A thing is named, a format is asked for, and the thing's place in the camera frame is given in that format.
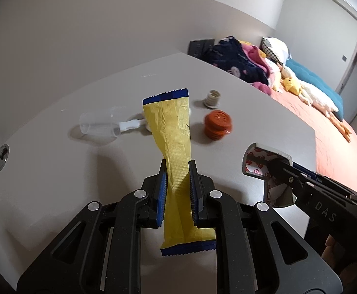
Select white pump nozzle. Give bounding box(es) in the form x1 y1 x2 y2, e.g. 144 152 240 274
117 118 150 132

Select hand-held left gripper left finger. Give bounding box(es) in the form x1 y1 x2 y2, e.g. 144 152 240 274
16 159 170 294

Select yellow snack packet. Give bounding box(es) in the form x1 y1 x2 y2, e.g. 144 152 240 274
142 88 216 257

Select bed with orange sheet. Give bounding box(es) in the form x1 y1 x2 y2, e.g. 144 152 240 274
269 89 357 197

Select pale yellow plush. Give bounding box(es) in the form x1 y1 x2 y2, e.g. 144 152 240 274
272 70 285 91

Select yellow garment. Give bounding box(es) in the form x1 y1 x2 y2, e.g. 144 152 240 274
238 40 266 59

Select yellow duck plush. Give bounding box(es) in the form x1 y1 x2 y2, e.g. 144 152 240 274
282 76 303 95

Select teal cushion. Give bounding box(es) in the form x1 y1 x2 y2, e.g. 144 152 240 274
284 58 344 122

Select clear plastic cup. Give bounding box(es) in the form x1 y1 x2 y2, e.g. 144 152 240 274
79 106 131 137

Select pink fleece garment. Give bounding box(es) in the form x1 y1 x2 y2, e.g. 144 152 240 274
241 44 277 94

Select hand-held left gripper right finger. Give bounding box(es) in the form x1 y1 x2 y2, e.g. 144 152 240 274
188 159 342 294

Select orange ribbed plastic lid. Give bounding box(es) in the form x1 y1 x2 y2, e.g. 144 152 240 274
204 110 234 140

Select grey plastic cap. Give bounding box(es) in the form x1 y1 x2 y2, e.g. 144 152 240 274
203 90 223 110

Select black wall socket panel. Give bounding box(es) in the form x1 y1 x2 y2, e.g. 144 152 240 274
188 39 215 59

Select metal desk grommet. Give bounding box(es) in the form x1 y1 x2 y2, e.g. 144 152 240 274
0 144 10 172

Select white goose plush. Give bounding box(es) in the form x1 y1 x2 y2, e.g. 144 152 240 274
281 66 352 143

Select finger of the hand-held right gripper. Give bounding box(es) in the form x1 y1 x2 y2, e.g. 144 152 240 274
292 163 320 179
269 158 317 197

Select white checked pillow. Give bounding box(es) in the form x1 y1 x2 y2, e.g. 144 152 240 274
261 37 289 67

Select person's right hand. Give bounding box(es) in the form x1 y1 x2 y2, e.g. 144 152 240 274
321 234 357 285

